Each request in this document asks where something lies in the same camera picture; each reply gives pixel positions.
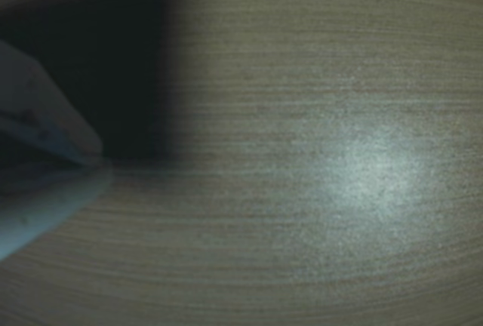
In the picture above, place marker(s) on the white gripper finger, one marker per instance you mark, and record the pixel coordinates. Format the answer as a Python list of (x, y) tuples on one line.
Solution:
[(45, 205), (41, 99)]

